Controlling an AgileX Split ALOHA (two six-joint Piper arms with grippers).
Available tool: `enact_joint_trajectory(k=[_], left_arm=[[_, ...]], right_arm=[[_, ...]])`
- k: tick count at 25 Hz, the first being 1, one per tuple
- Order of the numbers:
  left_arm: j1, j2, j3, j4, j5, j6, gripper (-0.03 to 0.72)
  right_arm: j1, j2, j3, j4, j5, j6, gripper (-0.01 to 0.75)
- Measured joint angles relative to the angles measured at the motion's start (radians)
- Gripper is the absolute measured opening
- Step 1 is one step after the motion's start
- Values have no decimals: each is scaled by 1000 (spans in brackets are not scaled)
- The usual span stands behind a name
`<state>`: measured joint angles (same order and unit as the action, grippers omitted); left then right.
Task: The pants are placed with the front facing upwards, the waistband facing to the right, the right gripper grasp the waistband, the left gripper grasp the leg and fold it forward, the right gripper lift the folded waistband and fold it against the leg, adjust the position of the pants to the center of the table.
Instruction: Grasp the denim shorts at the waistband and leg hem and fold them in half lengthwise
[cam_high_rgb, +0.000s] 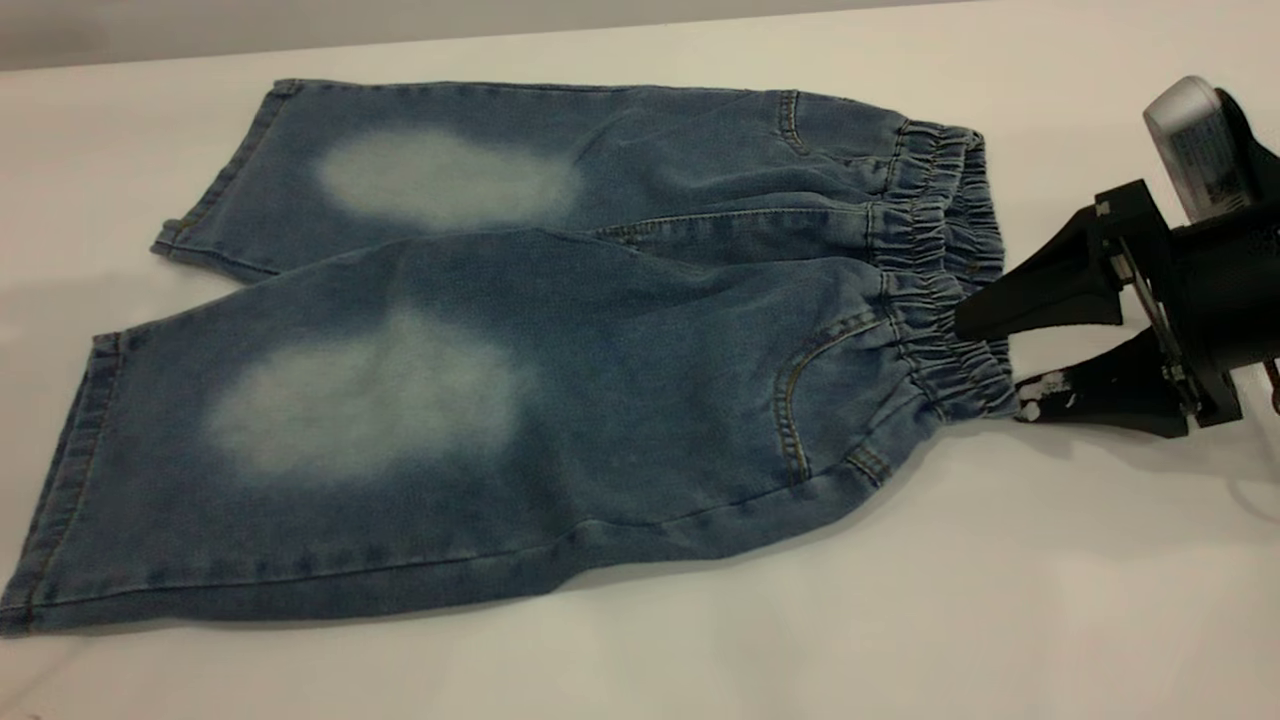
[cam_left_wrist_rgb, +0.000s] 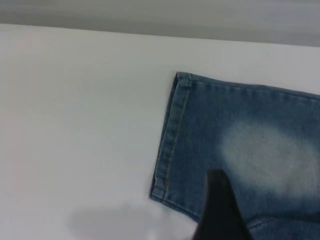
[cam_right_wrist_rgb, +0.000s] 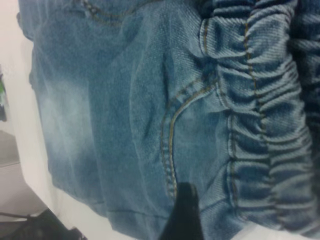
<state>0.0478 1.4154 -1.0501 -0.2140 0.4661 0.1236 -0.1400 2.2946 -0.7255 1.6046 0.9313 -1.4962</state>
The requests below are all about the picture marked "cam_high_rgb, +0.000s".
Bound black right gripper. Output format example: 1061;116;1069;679
953;180;1280;439

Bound blue denim pants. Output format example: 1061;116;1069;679
0;78;1021;639

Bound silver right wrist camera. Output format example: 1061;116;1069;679
1143;75;1280;223

